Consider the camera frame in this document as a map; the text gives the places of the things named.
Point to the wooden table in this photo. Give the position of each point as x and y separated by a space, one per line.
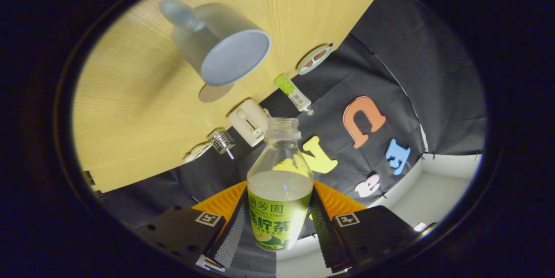
130 117

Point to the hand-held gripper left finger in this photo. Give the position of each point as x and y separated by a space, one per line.
232 234

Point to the tall slim green drink bottle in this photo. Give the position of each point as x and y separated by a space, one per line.
292 93

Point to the pale grey cup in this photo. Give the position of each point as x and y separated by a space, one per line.
225 57

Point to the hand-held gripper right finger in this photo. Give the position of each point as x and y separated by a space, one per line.
323 234

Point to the pale green plate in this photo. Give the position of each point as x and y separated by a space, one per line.
305 69

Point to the striped straw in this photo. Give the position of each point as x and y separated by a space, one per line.
229 154

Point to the white toaster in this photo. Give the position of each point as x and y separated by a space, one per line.
247 122

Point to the white divided dish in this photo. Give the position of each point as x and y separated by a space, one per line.
197 153

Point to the round brown coaster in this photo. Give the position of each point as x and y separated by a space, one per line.
212 94

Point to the brown food piece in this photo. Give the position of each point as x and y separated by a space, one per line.
308 63
320 55

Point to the black backdrop cloth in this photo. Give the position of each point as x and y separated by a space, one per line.
433 74

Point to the green label juice bottle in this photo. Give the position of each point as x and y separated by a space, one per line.
279 221

